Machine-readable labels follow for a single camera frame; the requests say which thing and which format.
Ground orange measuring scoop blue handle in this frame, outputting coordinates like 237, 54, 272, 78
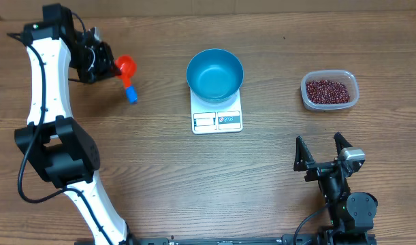
114, 55, 138, 104

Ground red beans in container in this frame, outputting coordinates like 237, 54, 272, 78
305, 80, 351, 104

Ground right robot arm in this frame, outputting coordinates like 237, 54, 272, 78
292, 132, 378, 245

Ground clear plastic container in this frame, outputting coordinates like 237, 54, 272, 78
300, 69, 359, 111

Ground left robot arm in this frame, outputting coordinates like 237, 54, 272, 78
12, 3, 138, 244

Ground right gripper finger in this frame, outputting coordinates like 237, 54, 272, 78
334, 132, 352, 157
293, 136, 315, 172

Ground blue metal bowl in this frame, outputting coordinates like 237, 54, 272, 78
186, 48, 244, 103

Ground white digital kitchen scale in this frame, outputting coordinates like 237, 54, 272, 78
190, 91, 243, 135

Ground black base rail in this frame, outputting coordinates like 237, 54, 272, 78
134, 234, 314, 245

